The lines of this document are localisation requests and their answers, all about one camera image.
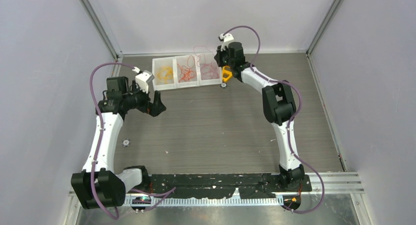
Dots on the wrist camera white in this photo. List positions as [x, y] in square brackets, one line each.
[143, 79]
[226, 39]

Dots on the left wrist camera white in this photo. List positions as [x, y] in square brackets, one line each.
[143, 79]

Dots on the yellow triangular plastic frame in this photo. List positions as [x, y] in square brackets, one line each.
[226, 74]

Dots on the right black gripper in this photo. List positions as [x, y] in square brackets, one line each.
[218, 56]

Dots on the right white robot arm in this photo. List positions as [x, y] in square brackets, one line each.
[279, 108]

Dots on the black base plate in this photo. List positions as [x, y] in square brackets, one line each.
[219, 186]

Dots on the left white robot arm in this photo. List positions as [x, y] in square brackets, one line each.
[97, 185]

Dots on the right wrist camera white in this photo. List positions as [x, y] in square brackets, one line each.
[226, 39]

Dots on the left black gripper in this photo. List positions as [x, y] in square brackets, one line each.
[154, 108]

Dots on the white three-compartment bin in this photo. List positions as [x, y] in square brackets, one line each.
[185, 71]

